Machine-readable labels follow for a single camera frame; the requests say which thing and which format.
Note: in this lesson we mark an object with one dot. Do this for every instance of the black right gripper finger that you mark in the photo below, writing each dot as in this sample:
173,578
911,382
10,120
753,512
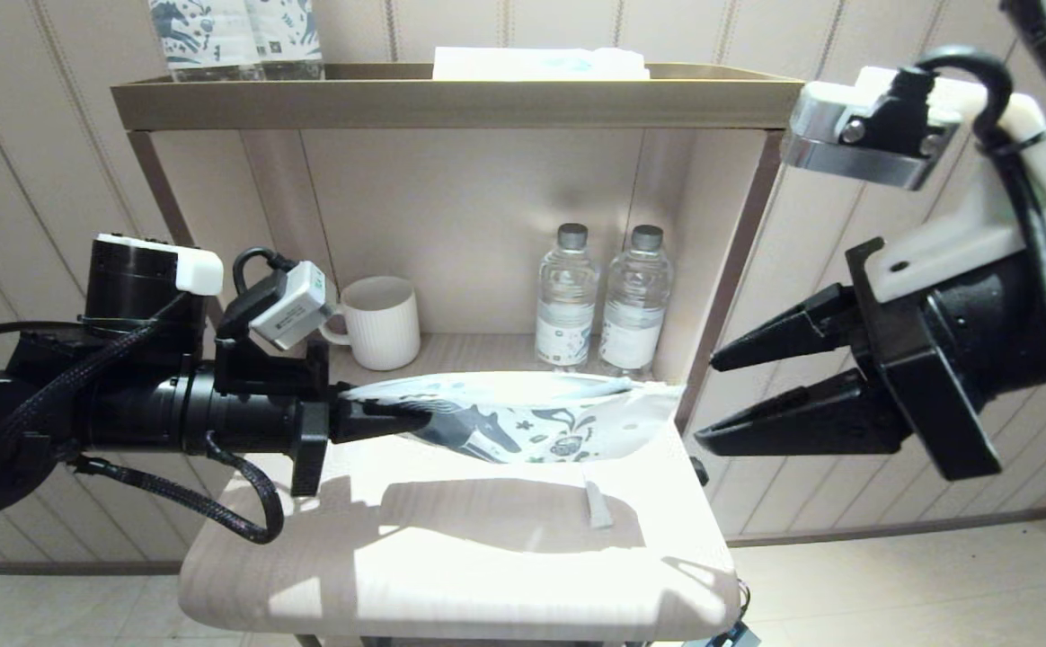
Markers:
811,422
793,328

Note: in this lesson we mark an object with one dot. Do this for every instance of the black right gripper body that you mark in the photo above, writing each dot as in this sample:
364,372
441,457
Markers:
909,377

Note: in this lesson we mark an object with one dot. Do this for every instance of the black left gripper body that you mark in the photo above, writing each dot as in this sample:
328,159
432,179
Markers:
310,449

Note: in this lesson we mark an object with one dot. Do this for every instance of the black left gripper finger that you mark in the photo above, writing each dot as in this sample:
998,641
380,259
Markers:
379,420

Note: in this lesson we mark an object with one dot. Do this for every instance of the white blue horse print bag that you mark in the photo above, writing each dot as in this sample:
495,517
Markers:
577,422

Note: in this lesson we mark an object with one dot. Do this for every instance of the small white sachet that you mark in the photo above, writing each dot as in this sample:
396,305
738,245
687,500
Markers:
598,508

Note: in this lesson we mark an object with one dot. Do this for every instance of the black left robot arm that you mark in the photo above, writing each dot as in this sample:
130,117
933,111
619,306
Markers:
128,413

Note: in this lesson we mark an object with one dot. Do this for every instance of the white ribbed mug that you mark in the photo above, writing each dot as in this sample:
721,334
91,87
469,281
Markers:
388,325

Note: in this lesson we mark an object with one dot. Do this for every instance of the small black knob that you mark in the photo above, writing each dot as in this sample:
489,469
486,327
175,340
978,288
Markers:
699,471

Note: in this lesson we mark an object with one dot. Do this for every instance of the clear water bottle black cap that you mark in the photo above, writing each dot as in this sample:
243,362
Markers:
565,305
633,310

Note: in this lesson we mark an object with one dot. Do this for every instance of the beige wooden shelf cabinet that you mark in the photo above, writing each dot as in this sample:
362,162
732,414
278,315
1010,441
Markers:
451,180

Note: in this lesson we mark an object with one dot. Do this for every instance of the flat white blue packet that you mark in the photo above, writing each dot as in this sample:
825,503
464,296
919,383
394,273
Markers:
532,65

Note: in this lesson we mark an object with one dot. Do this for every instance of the patterned bags on top shelf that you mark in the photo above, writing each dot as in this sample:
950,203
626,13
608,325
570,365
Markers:
207,38

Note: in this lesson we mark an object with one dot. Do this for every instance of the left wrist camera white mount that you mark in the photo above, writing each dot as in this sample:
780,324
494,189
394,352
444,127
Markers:
294,310

